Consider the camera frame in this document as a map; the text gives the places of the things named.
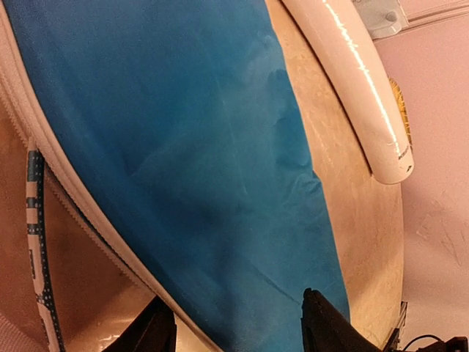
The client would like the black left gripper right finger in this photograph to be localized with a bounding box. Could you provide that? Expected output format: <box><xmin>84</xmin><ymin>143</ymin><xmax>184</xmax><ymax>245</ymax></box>
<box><xmin>301</xmin><ymin>288</ymin><xmax>380</xmax><ymax>352</ymax></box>

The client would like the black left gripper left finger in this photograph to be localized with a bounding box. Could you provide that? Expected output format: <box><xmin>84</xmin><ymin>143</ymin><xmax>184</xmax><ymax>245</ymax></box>
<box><xmin>103</xmin><ymin>296</ymin><xmax>177</xmax><ymax>352</ymax></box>

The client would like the blue racket cover bag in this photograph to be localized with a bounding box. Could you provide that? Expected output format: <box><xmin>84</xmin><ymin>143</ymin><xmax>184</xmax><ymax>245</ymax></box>
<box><xmin>2</xmin><ymin>1</ymin><xmax>350</xmax><ymax>351</ymax></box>

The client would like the white shuttlecock tube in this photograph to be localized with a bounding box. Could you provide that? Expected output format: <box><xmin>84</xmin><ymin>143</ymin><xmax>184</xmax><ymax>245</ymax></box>
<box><xmin>284</xmin><ymin>1</ymin><xmax>414</xmax><ymax>185</ymax></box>

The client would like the blue badminton racket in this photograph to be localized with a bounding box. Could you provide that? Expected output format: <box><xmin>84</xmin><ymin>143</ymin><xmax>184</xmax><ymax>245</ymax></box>
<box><xmin>26</xmin><ymin>142</ymin><xmax>66</xmax><ymax>351</ymax></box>

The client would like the light blue ceramic mug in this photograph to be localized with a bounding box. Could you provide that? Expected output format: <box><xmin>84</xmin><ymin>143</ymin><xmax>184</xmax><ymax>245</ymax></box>
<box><xmin>352</xmin><ymin>0</ymin><xmax>409</xmax><ymax>40</ymax></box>

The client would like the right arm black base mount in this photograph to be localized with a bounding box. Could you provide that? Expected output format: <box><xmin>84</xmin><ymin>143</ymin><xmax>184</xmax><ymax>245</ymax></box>
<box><xmin>384</xmin><ymin>300</ymin><xmax>469</xmax><ymax>352</ymax></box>

